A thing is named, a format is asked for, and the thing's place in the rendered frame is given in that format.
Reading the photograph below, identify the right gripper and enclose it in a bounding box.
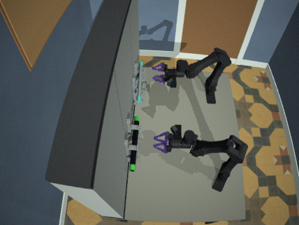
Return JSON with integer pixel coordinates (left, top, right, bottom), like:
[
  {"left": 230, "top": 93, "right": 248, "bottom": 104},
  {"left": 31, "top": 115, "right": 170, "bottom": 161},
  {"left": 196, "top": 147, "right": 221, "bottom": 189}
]
[{"left": 152, "top": 62, "right": 176, "bottom": 84}]

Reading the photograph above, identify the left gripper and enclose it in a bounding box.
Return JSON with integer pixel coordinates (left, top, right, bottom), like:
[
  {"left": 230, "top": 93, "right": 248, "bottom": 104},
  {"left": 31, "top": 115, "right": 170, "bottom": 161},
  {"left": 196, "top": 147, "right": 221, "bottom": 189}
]
[{"left": 154, "top": 131, "right": 182, "bottom": 153}]

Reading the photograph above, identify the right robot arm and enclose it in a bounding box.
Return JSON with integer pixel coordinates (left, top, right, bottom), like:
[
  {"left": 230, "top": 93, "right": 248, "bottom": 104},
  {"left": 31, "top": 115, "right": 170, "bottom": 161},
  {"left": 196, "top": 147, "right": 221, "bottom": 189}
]
[{"left": 167, "top": 48, "right": 232, "bottom": 104}]

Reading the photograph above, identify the light grey panel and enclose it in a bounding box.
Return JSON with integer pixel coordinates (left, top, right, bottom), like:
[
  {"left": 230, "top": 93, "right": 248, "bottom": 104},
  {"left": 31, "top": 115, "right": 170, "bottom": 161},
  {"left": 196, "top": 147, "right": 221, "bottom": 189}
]
[{"left": 45, "top": 0, "right": 139, "bottom": 219}]

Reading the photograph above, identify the black bar with green end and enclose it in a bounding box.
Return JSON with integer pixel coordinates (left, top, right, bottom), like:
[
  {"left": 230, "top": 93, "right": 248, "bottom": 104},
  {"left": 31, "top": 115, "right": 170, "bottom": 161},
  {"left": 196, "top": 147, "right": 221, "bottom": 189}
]
[{"left": 129, "top": 116, "right": 140, "bottom": 171}]

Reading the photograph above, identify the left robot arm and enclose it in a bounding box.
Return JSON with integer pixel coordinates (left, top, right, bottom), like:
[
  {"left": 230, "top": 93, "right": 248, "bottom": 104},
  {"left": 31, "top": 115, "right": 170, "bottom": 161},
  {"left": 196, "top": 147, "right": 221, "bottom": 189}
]
[{"left": 170, "top": 124, "right": 248, "bottom": 192}]

